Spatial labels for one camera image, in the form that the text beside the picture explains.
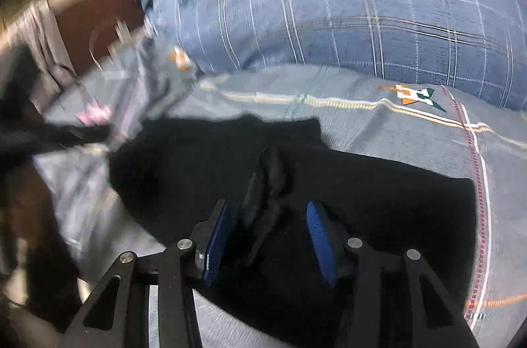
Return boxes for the black pants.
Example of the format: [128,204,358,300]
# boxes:
[109,116,476,347]

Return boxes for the grey patterned bed sheet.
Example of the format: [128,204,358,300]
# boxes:
[35,39,526,347]

